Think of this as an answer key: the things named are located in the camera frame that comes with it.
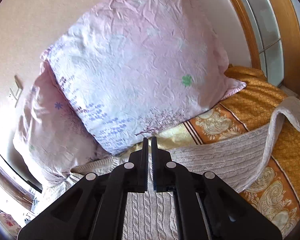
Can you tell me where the yellow orange patterned bedspread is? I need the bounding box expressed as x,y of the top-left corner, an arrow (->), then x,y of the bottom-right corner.
140,65 -> 300,238

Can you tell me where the beige cable knit sweater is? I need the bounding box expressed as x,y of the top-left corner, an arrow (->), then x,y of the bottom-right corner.
39,96 -> 300,240

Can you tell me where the pink floral pillow left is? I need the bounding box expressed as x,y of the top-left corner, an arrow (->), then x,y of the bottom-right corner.
13,61 -> 110,188

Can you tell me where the pink floral pillow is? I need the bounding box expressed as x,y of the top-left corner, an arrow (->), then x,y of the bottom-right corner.
13,61 -> 110,188
41,0 -> 246,154

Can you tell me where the white wall switch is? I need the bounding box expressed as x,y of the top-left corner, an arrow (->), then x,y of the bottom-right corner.
8,75 -> 23,107

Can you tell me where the pink floral pillow right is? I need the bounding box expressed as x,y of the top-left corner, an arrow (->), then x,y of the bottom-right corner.
41,0 -> 246,154

